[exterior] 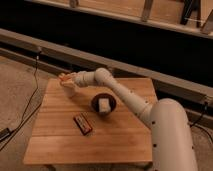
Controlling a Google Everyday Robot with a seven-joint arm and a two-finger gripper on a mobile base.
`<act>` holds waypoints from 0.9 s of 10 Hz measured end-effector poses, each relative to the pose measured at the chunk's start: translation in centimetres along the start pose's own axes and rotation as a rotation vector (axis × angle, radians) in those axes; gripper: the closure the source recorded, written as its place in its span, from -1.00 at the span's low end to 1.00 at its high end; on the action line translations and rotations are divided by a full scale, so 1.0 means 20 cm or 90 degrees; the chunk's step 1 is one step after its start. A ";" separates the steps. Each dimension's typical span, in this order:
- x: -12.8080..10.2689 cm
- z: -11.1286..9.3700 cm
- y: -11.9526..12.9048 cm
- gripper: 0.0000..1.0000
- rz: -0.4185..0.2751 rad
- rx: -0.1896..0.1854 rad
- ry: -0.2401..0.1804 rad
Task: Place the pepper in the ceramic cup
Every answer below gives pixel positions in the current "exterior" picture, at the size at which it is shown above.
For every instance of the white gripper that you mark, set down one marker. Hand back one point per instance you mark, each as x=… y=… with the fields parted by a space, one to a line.
x=77 y=78

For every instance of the orange pepper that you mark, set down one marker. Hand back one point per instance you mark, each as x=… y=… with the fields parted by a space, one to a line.
x=65 y=77

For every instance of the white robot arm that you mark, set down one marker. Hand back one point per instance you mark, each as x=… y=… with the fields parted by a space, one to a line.
x=172 y=144

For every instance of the pale block on plate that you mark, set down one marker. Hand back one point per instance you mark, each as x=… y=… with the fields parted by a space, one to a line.
x=104 y=106

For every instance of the dark round plate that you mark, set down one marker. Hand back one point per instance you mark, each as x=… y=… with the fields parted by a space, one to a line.
x=95 y=105

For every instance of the red and black box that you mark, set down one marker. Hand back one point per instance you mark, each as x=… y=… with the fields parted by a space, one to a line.
x=83 y=124

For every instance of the wooden table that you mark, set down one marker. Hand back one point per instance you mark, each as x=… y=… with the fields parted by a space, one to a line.
x=56 y=138

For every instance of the black box on floor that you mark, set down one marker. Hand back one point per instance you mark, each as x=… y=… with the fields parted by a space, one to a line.
x=4 y=134

